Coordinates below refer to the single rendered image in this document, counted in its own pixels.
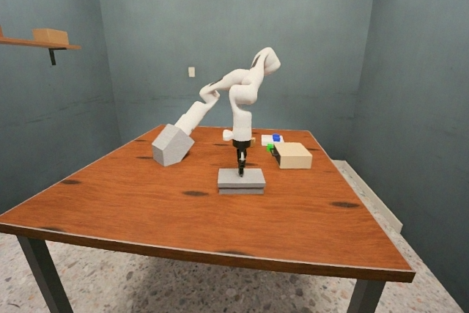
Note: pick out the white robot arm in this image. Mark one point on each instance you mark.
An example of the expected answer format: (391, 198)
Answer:
(238, 95)

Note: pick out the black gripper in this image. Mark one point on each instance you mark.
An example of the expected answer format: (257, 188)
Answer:
(241, 154)

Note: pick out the grey square sheet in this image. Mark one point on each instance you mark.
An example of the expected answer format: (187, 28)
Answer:
(229, 178)

